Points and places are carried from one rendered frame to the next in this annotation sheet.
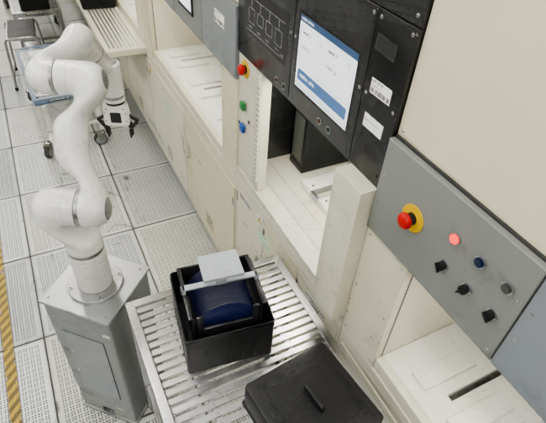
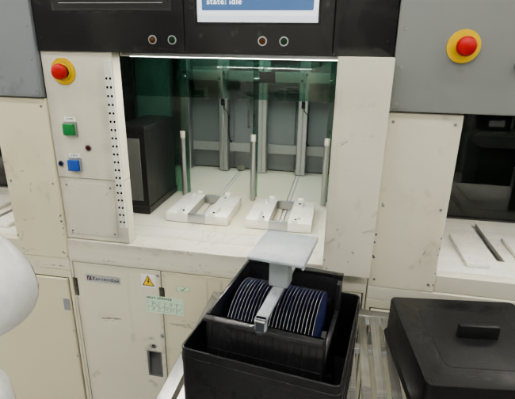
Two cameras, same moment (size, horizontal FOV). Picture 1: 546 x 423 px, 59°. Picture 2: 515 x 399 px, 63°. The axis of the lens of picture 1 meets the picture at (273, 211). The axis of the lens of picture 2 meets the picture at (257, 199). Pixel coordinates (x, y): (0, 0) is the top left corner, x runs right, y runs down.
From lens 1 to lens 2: 1.14 m
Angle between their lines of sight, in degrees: 48
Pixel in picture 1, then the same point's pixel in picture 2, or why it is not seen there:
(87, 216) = (6, 290)
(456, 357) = (458, 239)
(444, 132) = not seen: outside the picture
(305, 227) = (224, 241)
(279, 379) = (432, 349)
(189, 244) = not seen: outside the picture
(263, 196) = (143, 244)
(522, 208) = not seen: outside the picture
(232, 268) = (300, 241)
